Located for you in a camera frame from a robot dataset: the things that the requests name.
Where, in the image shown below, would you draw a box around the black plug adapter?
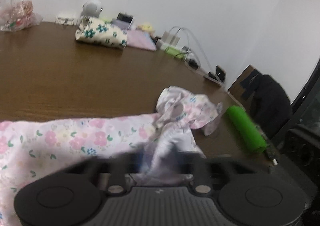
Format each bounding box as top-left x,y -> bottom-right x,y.
186,57 -> 200,68

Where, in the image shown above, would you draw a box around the white power strip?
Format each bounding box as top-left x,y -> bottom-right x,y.
156,38 -> 185,54

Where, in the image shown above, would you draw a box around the light green gadget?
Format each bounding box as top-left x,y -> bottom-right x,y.
164,46 -> 187,59

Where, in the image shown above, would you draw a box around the white astronaut speaker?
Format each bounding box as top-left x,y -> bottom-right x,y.
81,0 -> 103,20

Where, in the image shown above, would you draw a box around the black phone stand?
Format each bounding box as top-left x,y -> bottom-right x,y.
205,65 -> 227,84

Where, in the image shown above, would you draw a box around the small yellow box stack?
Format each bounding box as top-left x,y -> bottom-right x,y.
137,23 -> 154,34

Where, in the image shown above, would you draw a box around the wooden chair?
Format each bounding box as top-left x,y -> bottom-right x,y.
227,65 -> 263,116

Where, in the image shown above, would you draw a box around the small white clip row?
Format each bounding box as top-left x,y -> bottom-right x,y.
55,12 -> 82,26

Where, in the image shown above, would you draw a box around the cream teal-flowered pants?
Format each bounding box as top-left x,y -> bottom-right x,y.
75,17 -> 128,48

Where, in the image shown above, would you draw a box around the small lavender tin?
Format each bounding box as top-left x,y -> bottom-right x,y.
111,20 -> 137,31

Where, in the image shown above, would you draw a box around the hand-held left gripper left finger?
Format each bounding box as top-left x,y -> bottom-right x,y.
59,152 -> 144,194

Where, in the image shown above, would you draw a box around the pink purple fleece garment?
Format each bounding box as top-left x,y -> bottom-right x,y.
124,30 -> 157,51

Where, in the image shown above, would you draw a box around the pink floral ruffled garment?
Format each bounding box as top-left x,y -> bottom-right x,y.
0,85 -> 223,226

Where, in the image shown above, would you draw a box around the clear plastic snack bag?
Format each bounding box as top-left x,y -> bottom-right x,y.
0,0 -> 43,32

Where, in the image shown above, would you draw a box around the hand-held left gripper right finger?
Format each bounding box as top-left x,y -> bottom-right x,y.
172,146 -> 265,194

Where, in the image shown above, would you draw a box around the white charger cable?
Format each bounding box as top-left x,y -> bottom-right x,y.
171,26 -> 218,76

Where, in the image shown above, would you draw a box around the white wall charger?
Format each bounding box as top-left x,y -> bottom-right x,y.
162,30 -> 181,46

